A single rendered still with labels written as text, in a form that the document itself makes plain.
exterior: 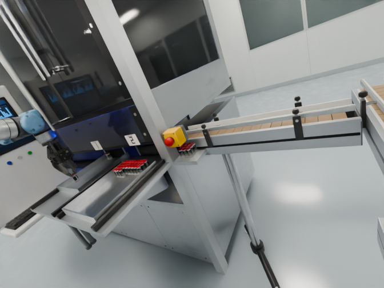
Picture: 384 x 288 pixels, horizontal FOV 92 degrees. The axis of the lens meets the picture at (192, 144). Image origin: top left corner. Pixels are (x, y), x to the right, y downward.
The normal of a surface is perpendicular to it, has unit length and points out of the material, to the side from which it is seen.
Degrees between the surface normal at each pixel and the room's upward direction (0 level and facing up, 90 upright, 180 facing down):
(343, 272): 0
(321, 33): 90
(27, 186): 90
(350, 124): 90
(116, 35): 90
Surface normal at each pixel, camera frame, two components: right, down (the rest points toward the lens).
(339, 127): -0.46, 0.50
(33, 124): 0.89, -0.18
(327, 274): -0.35, -0.86
